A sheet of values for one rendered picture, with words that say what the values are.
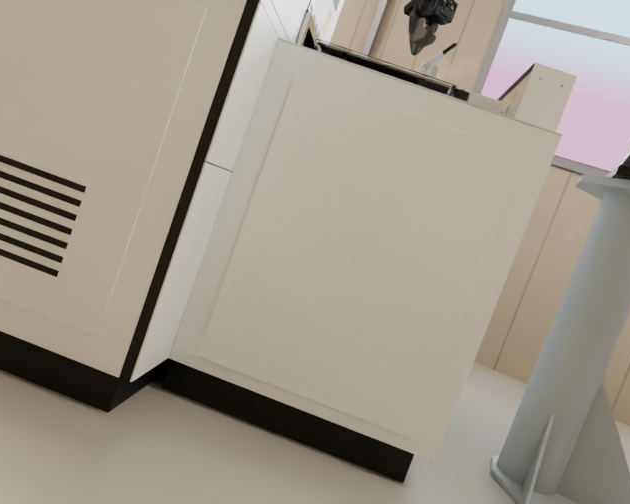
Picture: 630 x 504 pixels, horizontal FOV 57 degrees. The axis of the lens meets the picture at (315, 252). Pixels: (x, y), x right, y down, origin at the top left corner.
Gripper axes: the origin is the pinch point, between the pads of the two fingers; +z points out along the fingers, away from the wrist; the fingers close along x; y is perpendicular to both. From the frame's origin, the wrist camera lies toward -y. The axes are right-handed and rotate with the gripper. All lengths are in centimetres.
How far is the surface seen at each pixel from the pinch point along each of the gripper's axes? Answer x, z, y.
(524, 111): 3.6, 13.7, 41.3
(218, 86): -58, 33, 27
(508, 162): -1, 26, 46
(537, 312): 176, 63, -58
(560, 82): 7.6, 5.6, 44.2
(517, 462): 43, 93, 45
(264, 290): -32, 69, 22
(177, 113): -62, 40, 24
